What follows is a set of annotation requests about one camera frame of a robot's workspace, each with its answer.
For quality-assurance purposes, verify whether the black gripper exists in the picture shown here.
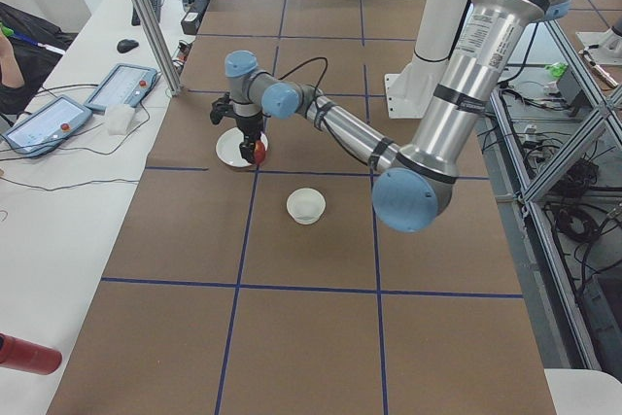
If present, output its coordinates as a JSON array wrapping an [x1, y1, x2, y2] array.
[[235, 114, 263, 161]]

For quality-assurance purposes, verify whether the red yellow apple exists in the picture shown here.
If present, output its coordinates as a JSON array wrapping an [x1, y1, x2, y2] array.
[[254, 141, 266, 166]]

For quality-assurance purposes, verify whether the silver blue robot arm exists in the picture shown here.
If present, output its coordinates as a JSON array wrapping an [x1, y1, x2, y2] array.
[[224, 0, 570, 232]]

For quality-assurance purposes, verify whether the person forearm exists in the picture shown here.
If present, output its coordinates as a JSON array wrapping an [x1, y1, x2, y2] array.
[[1, 35, 25, 115]]

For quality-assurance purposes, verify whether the white plate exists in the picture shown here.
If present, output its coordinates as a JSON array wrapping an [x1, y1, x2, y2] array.
[[215, 127, 253, 169]]

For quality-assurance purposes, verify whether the white bowl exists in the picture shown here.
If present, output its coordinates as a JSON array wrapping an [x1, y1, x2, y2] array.
[[286, 188, 326, 225]]

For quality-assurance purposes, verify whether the black desktop computer box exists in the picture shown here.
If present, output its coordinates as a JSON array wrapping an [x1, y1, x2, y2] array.
[[181, 0, 210, 36]]

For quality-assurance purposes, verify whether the far teach pendant tablet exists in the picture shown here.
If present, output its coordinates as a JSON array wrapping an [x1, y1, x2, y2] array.
[[84, 63, 158, 113]]

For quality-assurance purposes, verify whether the teach pendant tablet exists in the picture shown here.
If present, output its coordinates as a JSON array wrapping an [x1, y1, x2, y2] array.
[[84, 63, 158, 113], [1, 95, 92, 157]]

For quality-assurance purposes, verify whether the black computer mouse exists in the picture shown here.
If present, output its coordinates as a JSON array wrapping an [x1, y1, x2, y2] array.
[[117, 39, 139, 53]]

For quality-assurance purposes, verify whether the black keyboard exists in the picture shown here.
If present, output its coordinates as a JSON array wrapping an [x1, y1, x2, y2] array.
[[130, 0, 164, 27]]

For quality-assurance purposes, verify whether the near teach pendant tablet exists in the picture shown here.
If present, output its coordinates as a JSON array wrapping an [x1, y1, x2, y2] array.
[[1, 95, 92, 157]]

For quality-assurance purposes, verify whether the red bottle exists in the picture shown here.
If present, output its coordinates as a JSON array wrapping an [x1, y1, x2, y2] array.
[[1, 334, 62, 375]]

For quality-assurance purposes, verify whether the grey box green object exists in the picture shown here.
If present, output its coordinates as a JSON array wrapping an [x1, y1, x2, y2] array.
[[544, 62, 582, 104]]

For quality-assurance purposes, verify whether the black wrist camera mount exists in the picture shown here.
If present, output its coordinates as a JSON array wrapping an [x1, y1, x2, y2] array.
[[210, 92, 236, 125]]

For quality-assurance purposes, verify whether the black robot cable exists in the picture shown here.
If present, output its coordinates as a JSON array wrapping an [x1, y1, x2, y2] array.
[[276, 56, 328, 95]]

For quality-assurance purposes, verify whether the aluminium frame post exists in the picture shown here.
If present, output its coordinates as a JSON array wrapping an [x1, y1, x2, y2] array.
[[131, 0, 182, 96]]

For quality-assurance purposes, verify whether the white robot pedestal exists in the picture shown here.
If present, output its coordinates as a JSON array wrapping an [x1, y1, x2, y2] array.
[[385, 0, 468, 119]]

